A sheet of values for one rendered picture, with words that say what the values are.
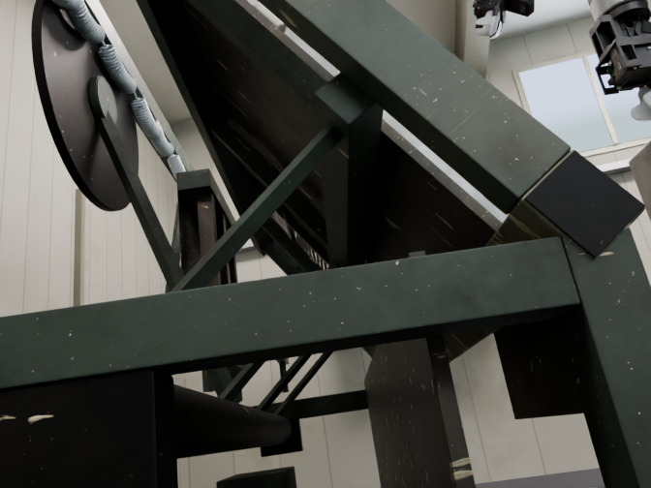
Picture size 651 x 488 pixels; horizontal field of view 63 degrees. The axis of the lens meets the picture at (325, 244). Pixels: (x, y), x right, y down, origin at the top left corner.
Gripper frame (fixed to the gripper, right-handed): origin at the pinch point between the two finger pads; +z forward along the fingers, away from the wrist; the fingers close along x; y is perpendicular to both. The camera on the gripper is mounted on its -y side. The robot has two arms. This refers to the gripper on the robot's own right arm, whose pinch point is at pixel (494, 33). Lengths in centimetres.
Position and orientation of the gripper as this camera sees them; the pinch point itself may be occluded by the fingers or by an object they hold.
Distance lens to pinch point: 165.2
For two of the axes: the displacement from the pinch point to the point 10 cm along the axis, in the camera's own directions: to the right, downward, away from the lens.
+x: -3.2, -5.9, -7.4
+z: -3.3, 8.0, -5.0
